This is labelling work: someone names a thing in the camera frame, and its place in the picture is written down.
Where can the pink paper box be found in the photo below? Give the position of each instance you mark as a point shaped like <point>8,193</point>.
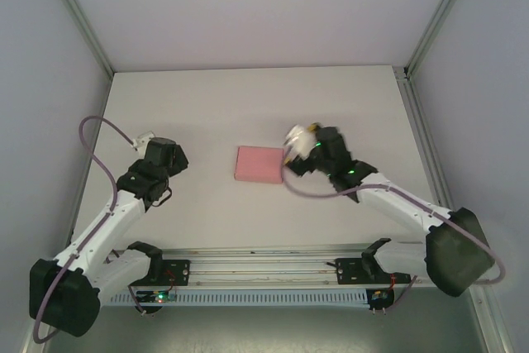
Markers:
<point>258,165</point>

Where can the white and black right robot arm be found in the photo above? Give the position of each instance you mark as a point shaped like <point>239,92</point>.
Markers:
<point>396,201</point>

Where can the left circuit board with LED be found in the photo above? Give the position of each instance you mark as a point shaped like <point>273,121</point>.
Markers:
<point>159,296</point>

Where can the right circuit board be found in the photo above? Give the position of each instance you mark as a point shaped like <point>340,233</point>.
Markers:
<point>379,296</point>

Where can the aluminium side rail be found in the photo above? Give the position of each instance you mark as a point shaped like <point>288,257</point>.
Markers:
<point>425,142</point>

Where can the aluminium mounting rail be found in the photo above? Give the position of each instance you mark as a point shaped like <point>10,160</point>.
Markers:
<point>264,264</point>

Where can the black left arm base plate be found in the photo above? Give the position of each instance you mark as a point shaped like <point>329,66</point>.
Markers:
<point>177,272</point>

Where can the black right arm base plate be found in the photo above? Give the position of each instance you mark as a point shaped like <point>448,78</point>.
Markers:
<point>349,272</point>

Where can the aluminium frame post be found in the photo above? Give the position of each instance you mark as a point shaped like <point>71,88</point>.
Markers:
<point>438,14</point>
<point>78,10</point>

